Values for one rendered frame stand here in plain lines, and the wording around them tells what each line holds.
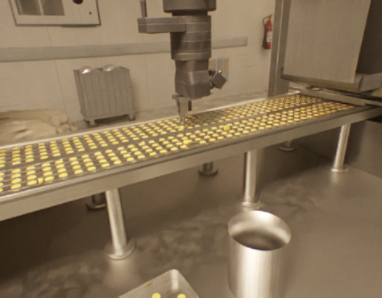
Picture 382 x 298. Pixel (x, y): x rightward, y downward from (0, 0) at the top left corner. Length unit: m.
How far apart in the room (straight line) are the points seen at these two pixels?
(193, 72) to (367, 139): 0.45
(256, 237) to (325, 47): 0.46
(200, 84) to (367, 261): 0.38
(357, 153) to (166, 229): 0.50
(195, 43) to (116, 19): 3.82
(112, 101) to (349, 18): 3.30
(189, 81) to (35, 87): 3.74
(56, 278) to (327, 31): 0.69
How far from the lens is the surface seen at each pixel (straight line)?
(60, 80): 4.21
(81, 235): 0.57
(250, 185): 0.59
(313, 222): 0.59
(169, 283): 0.45
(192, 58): 0.52
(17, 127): 0.64
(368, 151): 0.79
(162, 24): 0.50
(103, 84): 3.73
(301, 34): 0.79
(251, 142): 0.52
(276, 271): 0.40
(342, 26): 0.73
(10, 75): 4.18
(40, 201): 0.41
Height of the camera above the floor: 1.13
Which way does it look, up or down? 23 degrees down
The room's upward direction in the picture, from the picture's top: 2 degrees counter-clockwise
